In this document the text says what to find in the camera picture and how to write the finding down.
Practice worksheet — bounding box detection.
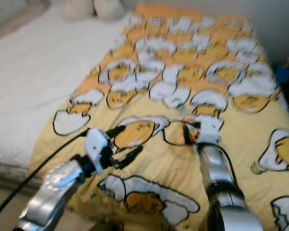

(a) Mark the yellow egg print blanket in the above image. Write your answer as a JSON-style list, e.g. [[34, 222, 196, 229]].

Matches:
[[29, 4, 289, 231]]

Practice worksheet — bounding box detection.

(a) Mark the white quilted bed mattress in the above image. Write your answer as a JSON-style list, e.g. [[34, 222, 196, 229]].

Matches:
[[0, 5, 135, 169]]

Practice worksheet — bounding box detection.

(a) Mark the grey bed base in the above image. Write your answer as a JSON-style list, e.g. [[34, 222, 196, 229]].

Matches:
[[0, 161, 40, 191]]

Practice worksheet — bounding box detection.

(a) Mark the blue object beside bed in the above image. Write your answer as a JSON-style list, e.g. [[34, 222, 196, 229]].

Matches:
[[276, 64, 289, 89]]

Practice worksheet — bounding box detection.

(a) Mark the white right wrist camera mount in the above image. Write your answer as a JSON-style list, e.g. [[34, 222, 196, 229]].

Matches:
[[199, 115, 223, 144]]

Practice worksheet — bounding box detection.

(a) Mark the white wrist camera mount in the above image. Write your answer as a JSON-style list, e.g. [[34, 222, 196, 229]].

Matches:
[[84, 127, 110, 175], [199, 115, 223, 144]]

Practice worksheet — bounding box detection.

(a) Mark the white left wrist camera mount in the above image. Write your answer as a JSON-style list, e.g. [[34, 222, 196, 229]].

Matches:
[[84, 127, 110, 175]]

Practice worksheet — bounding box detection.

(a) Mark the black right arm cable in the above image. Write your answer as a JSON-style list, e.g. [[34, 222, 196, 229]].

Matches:
[[216, 143, 240, 186]]

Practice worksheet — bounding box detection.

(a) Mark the brown wooden bed rail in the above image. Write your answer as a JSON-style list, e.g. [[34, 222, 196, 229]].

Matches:
[[0, 0, 52, 42]]

